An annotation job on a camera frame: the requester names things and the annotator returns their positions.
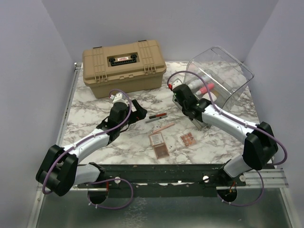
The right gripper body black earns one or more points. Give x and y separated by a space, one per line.
183 109

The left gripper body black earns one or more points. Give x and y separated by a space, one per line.
126 122

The white egg-shaped sponge case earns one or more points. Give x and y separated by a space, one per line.
207 96

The pink tube with white cap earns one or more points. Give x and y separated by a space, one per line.
203 90

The white spray bottle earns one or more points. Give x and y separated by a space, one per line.
197 83

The clear acrylic makeup organizer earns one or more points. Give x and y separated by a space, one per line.
227 73

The tan plastic toolbox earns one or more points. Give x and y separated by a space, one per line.
131 67

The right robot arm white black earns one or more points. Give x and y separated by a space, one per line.
259 145

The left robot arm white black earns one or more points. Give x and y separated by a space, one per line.
61 168

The pale pink makeup stick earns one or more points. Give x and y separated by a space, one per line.
163 128

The houndstooth patterned eyeliner pen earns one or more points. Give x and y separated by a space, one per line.
155 119

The red lip gloss tube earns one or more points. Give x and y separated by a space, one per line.
157 115

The labelled compact box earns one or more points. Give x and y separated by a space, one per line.
156 139

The orange eyeshadow palette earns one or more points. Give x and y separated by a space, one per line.
188 140

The rose gold clear compact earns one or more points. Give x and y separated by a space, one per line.
161 151

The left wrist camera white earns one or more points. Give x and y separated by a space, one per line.
118 97

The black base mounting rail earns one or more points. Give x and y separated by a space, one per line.
160 181

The aluminium frame rail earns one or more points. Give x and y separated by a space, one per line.
61 133

